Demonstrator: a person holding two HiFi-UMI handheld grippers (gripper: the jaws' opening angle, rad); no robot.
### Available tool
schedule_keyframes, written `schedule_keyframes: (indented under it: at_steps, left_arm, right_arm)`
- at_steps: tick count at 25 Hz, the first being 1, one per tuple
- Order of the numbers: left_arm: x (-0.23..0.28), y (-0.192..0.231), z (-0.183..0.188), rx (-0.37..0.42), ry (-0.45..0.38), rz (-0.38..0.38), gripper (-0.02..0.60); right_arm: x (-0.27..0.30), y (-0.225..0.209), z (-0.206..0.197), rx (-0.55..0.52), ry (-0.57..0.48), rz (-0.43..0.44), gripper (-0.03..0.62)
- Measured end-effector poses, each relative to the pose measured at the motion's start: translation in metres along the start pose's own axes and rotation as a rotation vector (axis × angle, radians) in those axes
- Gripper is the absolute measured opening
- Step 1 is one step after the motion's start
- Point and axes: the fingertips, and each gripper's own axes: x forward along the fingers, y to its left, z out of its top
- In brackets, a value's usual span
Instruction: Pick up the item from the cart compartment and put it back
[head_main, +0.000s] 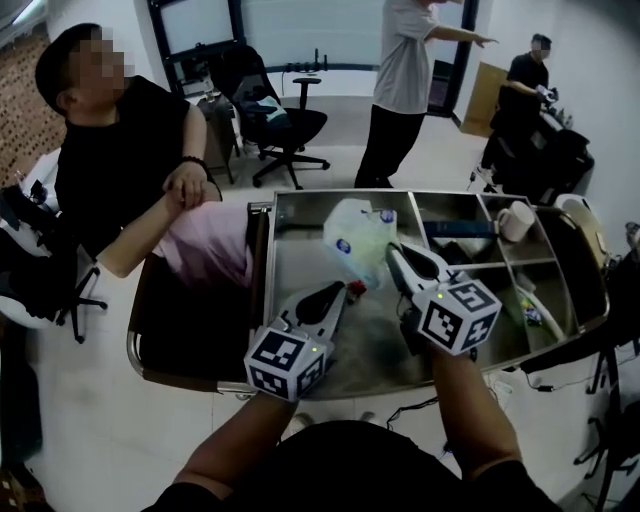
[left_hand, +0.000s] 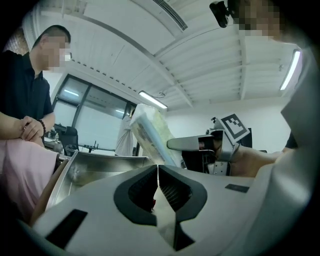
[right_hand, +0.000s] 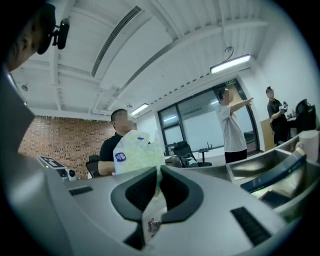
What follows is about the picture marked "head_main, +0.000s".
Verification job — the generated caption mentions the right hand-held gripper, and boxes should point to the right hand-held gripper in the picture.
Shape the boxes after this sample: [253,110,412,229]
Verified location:
[386,242,503,358]

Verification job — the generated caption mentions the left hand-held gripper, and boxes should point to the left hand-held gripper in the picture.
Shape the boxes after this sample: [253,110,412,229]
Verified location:
[243,281,362,402]

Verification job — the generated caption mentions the white plastic bag item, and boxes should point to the white plastic bag item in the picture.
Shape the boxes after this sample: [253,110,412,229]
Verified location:
[322,197,400,291]

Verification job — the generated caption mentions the person's right forearm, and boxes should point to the person's right forearm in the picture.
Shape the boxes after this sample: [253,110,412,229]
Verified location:
[428,343,526,482]

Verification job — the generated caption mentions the person's left forearm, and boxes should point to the person's left forearm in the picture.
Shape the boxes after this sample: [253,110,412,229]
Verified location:
[177,389,301,494]

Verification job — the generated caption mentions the dark blue flat box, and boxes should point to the dark blue flat box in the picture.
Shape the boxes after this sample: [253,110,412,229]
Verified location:
[424,219,499,239]

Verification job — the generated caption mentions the white mug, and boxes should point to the white mug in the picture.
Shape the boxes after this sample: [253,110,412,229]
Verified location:
[495,200,537,243]

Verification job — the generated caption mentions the white round seat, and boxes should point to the white round seat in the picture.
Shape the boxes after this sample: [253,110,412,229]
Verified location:
[553,193,609,262]

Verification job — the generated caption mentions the person's black shirt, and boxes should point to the person's black shirt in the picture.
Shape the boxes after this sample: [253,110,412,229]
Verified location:
[142,418,562,512]

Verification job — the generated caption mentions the black chair with jacket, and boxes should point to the black chair with jacket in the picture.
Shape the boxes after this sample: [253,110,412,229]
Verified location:
[491,84,596,207]

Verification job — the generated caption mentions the black office chair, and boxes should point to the black office chair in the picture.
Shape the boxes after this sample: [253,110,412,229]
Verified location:
[209,44,332,191]

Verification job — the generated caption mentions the black tripod stand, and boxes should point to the black tripod stand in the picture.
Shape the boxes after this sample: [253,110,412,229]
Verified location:
[573,344,640,504]

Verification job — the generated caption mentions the small dark side table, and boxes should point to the small dark side table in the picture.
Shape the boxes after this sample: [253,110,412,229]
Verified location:
[196,91,242,185]

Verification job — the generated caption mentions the brown cardboard box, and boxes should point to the brown cardboard box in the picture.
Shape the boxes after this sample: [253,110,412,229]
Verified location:
[459,60,509,139]

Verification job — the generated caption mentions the black framed screen stand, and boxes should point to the black framed screen stand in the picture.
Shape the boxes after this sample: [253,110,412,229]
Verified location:
[146,0,247,97]

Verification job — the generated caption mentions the white and black chair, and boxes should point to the white and black chair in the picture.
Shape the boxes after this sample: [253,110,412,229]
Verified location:
[0,149,109,346]

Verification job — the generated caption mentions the black floor cable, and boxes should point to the black floor cable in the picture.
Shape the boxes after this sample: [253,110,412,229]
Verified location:
[384,396,441,432]

